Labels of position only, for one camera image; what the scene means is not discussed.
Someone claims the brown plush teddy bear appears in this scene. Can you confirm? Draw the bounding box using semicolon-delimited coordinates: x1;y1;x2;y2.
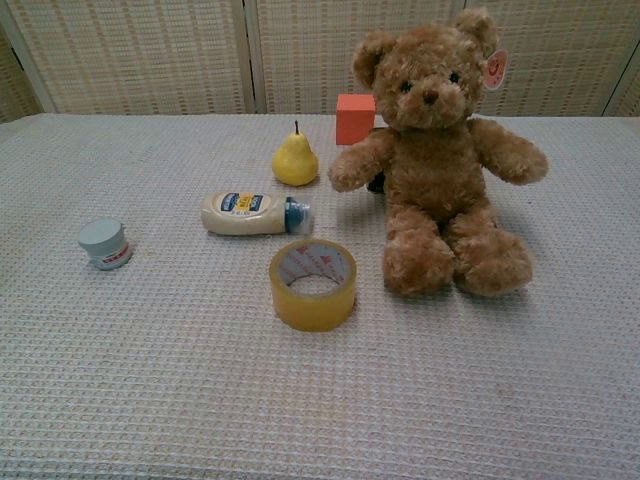
327;5;551;300

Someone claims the yellow pear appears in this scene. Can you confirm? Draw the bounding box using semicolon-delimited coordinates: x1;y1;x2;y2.
271;120;320;188

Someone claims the clear yellowish packing tape roll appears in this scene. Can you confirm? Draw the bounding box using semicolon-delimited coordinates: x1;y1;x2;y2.
269;238;358;333

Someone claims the mayonnaise squeeze bottle blue cap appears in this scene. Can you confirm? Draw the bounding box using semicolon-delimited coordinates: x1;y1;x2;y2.
200;191;316;237

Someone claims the orange rectangular block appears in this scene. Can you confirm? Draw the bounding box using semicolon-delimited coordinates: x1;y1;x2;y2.
335;93;377;147

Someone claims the woven bamboo screen panel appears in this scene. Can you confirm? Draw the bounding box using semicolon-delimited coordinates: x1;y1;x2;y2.
464;0;640;119
0;22;44;125
612;69;640;119
247;0;474;115
0;0;256;115

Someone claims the white woven fringed tablecloth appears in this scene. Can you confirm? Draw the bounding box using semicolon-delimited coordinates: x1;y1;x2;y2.
0;112;640;480

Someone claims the pink round hang tag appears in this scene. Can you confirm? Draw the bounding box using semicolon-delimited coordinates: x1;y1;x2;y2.
483;48;510;92

